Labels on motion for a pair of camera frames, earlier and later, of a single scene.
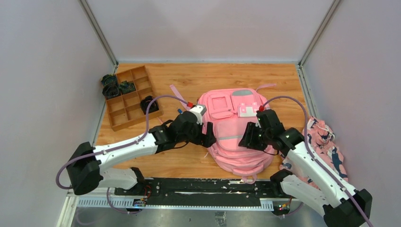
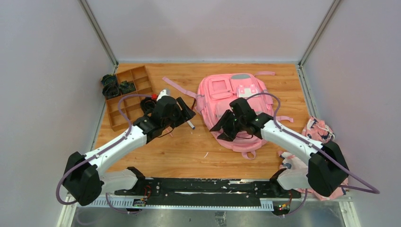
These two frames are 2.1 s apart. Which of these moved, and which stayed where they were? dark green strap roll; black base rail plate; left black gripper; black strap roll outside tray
Moved: left black gripper
Stayed: black strap roll outside tray; dark green strap roll; black base rail plate
